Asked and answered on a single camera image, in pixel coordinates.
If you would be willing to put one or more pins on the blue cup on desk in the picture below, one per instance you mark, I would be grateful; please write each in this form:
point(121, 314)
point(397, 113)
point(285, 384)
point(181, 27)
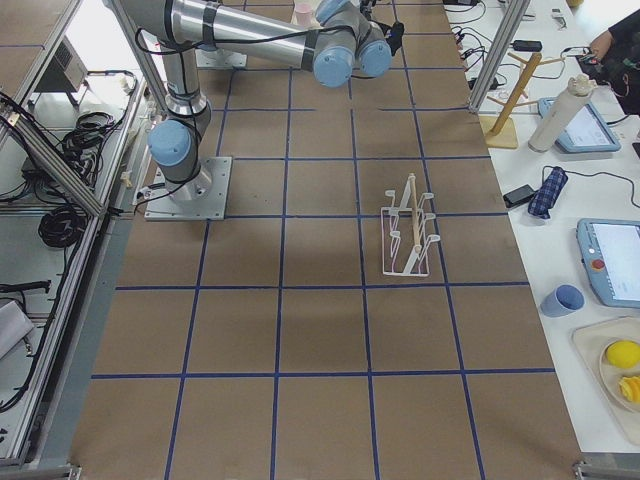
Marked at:
point(563, 300)

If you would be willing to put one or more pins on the yellow lemon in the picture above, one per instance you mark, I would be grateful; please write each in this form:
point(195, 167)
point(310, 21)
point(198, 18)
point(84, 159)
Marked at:
point(623, 354)

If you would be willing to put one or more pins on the blue teach pendant right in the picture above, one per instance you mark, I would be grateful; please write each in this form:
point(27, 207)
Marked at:
point(610, 255)

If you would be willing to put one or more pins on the wooden mug tree stand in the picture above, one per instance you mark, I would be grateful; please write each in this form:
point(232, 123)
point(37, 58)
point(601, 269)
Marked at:
point(499, 131)

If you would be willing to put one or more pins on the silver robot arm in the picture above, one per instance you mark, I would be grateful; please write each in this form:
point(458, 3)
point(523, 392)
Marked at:
point(175, 39)

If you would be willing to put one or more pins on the white cylindrical bottle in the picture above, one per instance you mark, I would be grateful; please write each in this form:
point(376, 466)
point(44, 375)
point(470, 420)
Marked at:
point(562, 111)

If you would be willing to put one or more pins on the blue teach pendant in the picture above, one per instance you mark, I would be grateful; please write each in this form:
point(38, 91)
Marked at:
point(587, 133)
point(610, 255)

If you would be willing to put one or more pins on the white wire cup rack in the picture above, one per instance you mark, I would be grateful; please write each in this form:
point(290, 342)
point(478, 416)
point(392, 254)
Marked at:
point(398, 256)

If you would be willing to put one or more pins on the black phone on desk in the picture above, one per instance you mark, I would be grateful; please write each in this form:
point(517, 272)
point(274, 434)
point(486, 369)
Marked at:
point(518, 196)

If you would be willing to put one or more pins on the blue plaid folded umbrella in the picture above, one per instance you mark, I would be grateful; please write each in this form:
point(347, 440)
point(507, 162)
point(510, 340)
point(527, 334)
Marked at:
point(547, 195)

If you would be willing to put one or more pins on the aluminium frame post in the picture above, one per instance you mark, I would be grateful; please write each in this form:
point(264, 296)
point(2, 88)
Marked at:
point(504, 34)

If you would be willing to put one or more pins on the orange slices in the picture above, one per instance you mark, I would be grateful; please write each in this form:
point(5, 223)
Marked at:
point(630, 388)

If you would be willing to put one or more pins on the black power adapter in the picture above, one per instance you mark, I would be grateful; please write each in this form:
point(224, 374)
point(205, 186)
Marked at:
point(527, 45)

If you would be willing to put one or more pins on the pink plastic cup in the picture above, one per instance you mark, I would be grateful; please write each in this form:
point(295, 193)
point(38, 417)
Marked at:
point(302, 12)

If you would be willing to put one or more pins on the wooden dowel on rack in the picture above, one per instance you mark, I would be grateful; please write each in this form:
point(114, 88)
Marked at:
point(414, 213)

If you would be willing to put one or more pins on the blue teach pendant left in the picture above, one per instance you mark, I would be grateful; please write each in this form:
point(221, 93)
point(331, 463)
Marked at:
point(587, 133)

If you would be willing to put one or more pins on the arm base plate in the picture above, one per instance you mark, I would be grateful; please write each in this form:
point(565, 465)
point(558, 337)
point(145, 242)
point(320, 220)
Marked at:
point(203, 198)

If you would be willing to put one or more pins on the beige tray with fruit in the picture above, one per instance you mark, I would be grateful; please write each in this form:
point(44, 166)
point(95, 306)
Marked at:
point(592, 342)

